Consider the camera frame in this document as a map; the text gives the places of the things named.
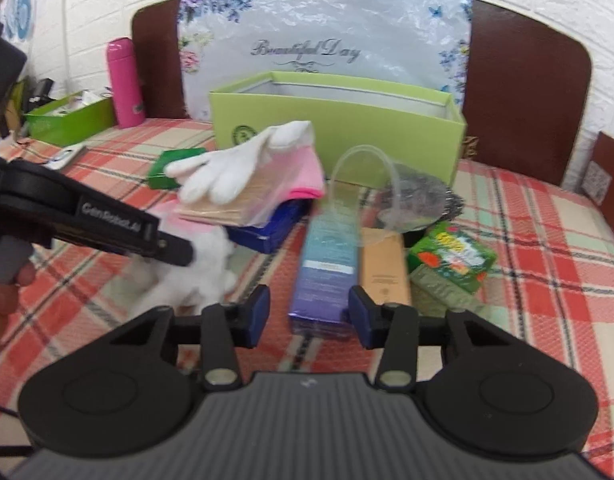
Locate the olive green small box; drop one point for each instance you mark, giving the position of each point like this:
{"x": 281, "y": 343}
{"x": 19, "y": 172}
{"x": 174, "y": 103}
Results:
{"x": 434, "y": 296}

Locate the purple blue tall box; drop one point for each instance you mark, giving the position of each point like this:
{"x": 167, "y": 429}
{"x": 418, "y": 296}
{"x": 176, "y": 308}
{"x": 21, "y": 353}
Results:
{"x": 327, "y": 269}

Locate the brown wooden headboard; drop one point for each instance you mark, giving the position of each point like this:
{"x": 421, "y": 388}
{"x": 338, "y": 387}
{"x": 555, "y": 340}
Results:
{"x": 526, "y": 89}

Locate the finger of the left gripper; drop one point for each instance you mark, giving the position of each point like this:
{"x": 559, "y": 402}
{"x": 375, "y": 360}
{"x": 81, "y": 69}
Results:
{"x": 173, "y": 250}

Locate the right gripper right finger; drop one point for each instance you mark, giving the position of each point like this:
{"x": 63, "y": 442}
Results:
{"x": 393, "y": 328}

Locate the white glove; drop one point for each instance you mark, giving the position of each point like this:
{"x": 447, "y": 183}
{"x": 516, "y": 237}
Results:
{"x": 222, "y": 175}
{"x": 205, "y": 281}

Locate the white round charger device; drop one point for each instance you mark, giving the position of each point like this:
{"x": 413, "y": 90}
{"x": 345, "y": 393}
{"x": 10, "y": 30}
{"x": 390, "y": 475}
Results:
{"x": 65, "y": 157}

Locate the gold cardboard box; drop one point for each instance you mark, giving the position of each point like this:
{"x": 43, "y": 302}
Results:
{"x": 383, "y": 267}

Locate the dark blue box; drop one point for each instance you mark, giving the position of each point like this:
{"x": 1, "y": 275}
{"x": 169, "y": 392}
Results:
{"x": 270, "y": 237}

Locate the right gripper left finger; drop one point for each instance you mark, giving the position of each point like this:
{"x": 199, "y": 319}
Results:
{"x": 224, "y": 329}

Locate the steel wool scrubber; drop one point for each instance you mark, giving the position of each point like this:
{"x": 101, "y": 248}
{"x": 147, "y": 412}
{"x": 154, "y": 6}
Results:
{"x": 415, "y": 201}

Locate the plaid bed sheet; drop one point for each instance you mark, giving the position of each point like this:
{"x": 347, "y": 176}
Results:
{"x": 552, "y": 286}

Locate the toothpick bag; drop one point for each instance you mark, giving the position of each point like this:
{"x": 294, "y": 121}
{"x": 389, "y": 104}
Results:
{"x": 237, "y": 199}

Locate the pink thermos bottle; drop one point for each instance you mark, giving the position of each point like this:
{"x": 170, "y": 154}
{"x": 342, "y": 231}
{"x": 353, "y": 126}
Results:
{"x": 124, "y": 80}

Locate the person left hand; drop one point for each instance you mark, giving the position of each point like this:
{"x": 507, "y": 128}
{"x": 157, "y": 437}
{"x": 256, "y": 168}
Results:
{"x": 9, "y": 295}

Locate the clear plastic cup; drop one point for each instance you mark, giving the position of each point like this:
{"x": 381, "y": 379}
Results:
{"x": 357, "y": 182}

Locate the light green cardboard box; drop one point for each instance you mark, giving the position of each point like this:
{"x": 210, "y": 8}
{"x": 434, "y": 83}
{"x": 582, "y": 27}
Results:
{"x": 419, "y": 127}

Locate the green colourful small box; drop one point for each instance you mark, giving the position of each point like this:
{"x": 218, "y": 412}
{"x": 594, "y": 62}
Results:
{"x": 452, "y": 254}

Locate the floral plastic pillow bag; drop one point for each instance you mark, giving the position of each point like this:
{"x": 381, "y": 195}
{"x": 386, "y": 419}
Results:
{"x": 421, "y": 42}

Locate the brown cardboard box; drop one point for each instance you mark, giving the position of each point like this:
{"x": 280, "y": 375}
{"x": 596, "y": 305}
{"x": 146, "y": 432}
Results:
{"x": 598, "y": 181}

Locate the small green open box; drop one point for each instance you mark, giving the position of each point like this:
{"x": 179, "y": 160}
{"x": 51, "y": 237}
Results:
{"x": 72, "y": 119}

